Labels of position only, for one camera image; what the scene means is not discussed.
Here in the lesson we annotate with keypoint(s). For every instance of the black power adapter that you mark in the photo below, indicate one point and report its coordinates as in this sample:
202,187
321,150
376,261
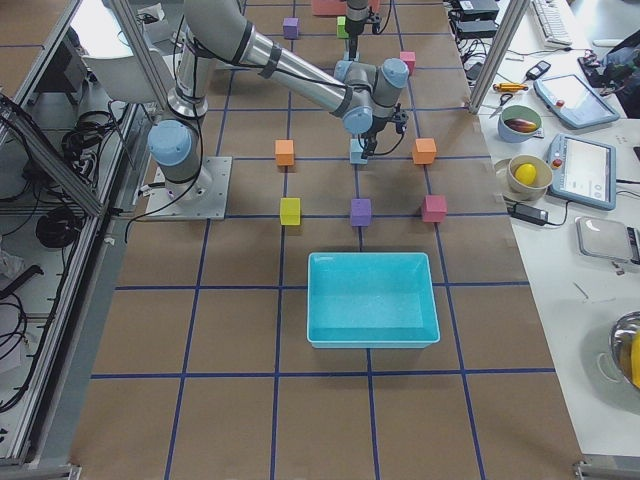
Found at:
528,214

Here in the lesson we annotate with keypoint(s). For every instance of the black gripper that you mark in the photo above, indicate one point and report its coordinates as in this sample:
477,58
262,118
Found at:
353,27
369,136

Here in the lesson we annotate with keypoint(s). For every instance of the orange yellow tool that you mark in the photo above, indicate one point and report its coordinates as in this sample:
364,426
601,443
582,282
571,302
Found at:
510,87

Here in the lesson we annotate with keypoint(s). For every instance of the beige bowl with lemon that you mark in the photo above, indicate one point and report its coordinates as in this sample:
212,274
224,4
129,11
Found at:
528,177

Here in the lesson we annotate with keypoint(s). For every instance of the pink block left far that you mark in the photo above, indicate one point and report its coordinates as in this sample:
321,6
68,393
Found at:
409,58

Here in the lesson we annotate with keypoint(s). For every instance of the purple block left side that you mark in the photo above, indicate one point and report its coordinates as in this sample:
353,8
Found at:
291,28

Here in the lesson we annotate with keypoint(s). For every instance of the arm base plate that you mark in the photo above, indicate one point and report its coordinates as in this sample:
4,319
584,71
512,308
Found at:
207,199

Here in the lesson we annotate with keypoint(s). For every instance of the teach pendant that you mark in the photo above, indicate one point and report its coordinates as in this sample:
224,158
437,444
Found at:
583,171
574,102

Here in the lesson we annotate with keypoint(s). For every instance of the purple block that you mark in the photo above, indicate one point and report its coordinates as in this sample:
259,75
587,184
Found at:
360,212
291,28

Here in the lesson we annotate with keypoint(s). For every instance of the teach pendant far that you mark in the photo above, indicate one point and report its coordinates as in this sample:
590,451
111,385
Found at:
574,102

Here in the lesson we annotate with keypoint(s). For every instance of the purple block right side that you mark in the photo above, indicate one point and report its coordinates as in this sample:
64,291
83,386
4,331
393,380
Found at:
360,212

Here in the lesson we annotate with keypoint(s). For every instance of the green foam block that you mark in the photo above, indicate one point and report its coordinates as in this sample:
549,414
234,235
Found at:
341,31

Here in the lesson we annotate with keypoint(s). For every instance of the orange block near base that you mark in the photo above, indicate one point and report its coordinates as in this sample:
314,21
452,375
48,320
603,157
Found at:
284,152

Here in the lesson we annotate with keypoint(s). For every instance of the yellow foam block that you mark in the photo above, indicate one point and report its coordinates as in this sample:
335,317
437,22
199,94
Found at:
290,211

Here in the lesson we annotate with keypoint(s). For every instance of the pink block right far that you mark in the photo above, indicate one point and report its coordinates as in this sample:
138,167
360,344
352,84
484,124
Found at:
434,208

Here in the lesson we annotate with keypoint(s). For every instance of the pink block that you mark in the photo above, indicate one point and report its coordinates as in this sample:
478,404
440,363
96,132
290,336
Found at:
434,208
409,58

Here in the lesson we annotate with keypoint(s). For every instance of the teach pendant near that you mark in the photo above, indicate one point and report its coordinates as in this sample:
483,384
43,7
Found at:
583,171

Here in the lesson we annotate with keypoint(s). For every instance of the light blue block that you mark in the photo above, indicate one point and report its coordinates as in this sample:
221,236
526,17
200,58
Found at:
351,57
356,153

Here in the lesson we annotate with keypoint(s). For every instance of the cyan plastic bin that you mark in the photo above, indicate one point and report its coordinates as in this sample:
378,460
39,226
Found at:
371,300

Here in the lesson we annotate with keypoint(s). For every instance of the orange block far row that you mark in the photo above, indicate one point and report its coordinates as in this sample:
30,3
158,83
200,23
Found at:
424,151

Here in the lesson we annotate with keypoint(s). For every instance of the scissors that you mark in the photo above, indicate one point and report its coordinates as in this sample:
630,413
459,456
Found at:
503,100

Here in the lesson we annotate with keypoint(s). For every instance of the green bowl with fruit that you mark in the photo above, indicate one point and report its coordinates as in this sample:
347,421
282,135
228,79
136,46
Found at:
518,123

